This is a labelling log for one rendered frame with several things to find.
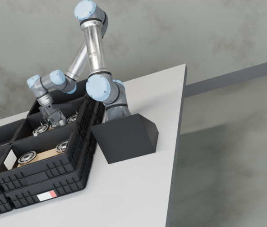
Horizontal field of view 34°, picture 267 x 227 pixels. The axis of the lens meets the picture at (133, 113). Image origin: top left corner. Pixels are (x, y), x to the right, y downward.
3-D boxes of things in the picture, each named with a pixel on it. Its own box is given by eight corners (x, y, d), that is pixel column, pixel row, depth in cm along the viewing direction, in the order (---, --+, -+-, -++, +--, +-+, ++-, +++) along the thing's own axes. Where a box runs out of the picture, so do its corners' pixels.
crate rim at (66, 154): (-7, 180, 212) (-9, 176, 211) (12, 147, 238) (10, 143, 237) (68, 157, 203) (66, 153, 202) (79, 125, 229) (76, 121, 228)
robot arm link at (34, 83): (36, 76, 226) (23, 83, 229) (47, 94, 229) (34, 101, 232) (41, 71, 233) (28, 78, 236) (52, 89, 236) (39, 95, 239)
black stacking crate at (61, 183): (94, 156, 238) (85, 138, 233) (86, 191, 211) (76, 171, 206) (30, 176, 247) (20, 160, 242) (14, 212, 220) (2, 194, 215)
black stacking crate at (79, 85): (100, 92, 286) (93, 77, 281) (94, 113, 260) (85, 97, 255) (46, 111, 295) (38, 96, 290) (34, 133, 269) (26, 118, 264)
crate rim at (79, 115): (87, 100, 256) (85, 96, 255) (79, 125, 229) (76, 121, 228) (27, 120, 264) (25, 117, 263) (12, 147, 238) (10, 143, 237)
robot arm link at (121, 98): (131, 106, 229) (127, 82, 233) (120, 101, 217) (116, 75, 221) (111, 112, 234) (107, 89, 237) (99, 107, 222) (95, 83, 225)
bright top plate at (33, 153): (16, 165, 228) (16, 165, 227) (20, 156, 237) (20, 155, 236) (34, 159, 226) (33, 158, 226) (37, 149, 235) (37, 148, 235)
